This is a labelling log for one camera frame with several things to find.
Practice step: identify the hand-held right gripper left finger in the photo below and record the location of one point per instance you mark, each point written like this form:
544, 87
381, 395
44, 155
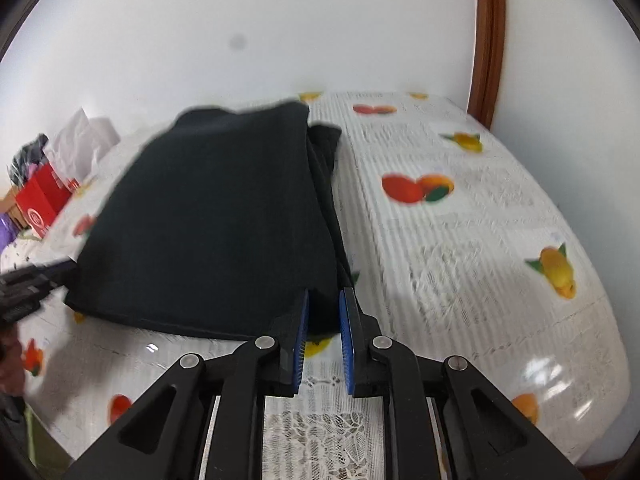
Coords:
300, 340

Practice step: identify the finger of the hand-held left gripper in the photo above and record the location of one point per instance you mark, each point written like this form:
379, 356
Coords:
30, 285

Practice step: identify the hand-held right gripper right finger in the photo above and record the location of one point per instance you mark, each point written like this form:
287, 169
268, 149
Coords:
346, 340

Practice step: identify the black sweatshirt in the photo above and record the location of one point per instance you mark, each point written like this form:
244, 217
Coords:
210, 220

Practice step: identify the person's left hand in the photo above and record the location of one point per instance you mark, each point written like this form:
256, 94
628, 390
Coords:
11, 365

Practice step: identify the purple plastic item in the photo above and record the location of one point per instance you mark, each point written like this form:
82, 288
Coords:
6, 235

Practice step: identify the red box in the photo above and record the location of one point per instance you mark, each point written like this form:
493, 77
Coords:
42, 202

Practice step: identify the dark cloth bundle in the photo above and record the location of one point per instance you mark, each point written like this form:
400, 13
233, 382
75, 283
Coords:
27, 155

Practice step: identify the white plastic bag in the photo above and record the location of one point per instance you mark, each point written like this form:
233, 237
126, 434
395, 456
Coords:
80, 137

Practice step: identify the olive green cloth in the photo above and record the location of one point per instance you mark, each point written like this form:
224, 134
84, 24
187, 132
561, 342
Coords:
47, 440

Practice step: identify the fruit print tablecloth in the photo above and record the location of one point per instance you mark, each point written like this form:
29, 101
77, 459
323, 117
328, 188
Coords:
475, 240

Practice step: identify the brown wooden door frame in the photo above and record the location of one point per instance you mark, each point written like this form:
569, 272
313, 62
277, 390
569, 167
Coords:
487, 35

